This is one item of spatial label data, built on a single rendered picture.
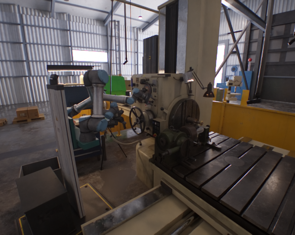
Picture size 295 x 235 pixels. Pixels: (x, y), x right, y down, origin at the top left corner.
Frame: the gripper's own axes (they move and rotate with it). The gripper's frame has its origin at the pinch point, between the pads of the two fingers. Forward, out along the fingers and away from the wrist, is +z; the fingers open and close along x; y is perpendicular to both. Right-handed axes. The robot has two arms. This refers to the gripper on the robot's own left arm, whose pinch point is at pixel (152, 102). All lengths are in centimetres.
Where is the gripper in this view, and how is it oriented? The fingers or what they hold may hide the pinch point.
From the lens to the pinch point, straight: 186.7
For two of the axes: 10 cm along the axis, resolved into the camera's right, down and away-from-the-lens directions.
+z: 6.9, 3.7, 6.3
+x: 4.2, -9.0, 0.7
